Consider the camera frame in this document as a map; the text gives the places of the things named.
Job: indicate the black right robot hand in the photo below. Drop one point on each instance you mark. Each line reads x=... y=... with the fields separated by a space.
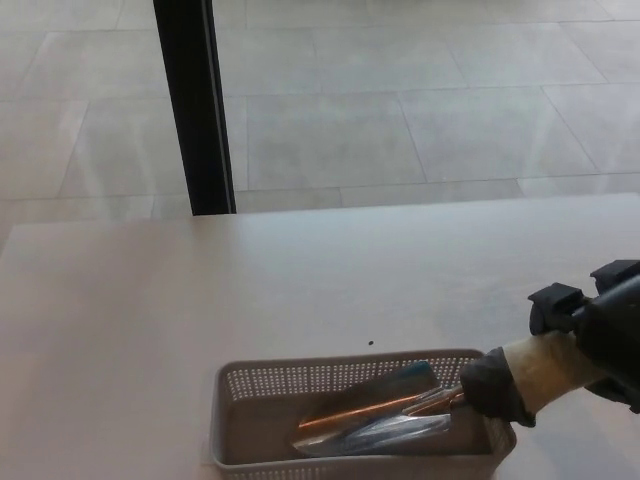
x=612 y=330

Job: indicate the black vertical post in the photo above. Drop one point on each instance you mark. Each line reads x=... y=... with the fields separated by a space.
x=192 y=100

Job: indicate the grey perforated plastic basket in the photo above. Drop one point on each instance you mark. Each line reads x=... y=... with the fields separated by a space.
x=260 y=467

